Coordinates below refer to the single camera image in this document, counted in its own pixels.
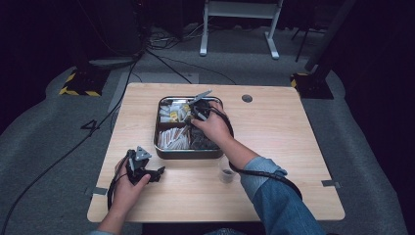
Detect blue denim right sleeve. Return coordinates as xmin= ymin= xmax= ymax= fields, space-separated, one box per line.
xmin=239 ymin=156 xmax=327 ymax=235

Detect dark metal divided tray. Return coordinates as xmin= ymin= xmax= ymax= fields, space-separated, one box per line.
xmin=153 ymin=95 xmax=228 ymax=161

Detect person's right hand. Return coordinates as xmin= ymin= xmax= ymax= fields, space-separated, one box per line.
xmin=190 ymin=101 xmax=233 ymax=148

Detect black yellow striped stand base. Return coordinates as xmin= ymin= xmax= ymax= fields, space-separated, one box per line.
xmin=290 ymin=71 xmax=335 ymax=100
xmin=59 ymin=67 xmax=111 ymax=98

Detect white metal stand frame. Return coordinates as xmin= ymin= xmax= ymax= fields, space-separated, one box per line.
xmin=199 ymin=0 xmax=284 ymax=61

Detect grey slanted stand pole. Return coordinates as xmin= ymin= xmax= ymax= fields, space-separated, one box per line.
xmin=304 ymin=0 xmax=357 ymax=72

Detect bundle of floor cables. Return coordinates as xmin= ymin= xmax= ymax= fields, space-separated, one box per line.
xmin=148 ymin=23 xmax=205 ymax=51

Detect pile of clear dark packets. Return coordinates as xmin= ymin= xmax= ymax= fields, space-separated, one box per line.
xmin=190 ymin=126 xmax=220 ymax=151

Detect thin black floor cable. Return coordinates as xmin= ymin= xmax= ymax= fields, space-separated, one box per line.
xmin=146 ymin=49 xmax=193 ymax=85
xmin=160 ymin=56 xmax=237 ymax=86

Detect person's blue jeans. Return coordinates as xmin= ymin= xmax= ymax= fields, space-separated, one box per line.
xmin=203 ymin=227 xmax=249 ymax=235

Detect black tripod leg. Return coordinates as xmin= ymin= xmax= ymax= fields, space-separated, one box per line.
xmin=291 ymin=27 xmax=327 ymax=63

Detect person's left hand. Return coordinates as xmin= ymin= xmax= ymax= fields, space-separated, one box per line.
xmin=112 ymin=159 xmax=152 ymax=214

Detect clear plastic cup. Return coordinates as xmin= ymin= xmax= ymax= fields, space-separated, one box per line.
xmin=218 ymin=156 xmax=243 ymax=184

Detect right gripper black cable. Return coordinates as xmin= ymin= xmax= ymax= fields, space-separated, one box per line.
xmin=204 ymin=106 xmax=303 ymax=201

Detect pile of yellow white packets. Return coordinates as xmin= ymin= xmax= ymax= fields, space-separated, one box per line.
xmin=159 ymin=100 xmax=194 ymax=123

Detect pile of white brown sticks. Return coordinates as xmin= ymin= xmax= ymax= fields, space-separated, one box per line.
xmin=157 ymin=125 xmax=192 ymax=151

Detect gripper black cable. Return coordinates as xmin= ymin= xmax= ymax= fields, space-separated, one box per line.
xmin=204 ymin=106 xmax=303 ymax=201
xmin=107 ymin=156 xmax=131 ymax=210

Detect long black floor cable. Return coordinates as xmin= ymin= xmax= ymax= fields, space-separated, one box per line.
xmin=0 ymin=52 xmax=145 ymax=234

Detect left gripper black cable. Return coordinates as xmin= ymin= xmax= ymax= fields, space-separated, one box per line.
xmin=107 ymin=156 xmax=131 ymax=210

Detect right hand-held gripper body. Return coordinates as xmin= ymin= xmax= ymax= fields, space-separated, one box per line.
xmin=188 ymin=90 xmax=213 ymax=121

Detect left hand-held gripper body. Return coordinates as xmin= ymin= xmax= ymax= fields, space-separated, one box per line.
xmin=126 ymin=145 xmax=155 ymax=186

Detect grey tape strip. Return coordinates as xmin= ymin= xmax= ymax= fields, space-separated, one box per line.
xmin=85 ymin=186 xmax=109 ymax=197
xmin=321 ymin=179 xmax=343 ymax=189

